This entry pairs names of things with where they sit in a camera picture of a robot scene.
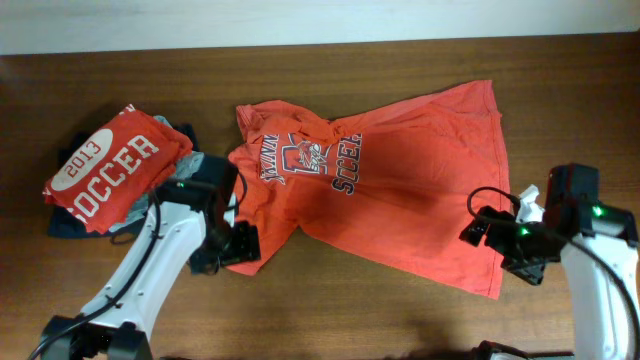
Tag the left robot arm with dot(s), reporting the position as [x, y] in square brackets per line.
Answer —
[191, 222]

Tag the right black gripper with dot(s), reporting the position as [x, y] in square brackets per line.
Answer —
[532, 272]

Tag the folded red soccer shirt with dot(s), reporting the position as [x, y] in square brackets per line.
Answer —
[115, 166]

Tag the orange soccer t-shirt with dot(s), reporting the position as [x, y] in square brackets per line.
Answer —
[389, 185]

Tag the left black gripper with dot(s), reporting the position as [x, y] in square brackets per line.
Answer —
[247, 248]

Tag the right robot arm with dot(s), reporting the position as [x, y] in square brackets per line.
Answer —
[596, 244]

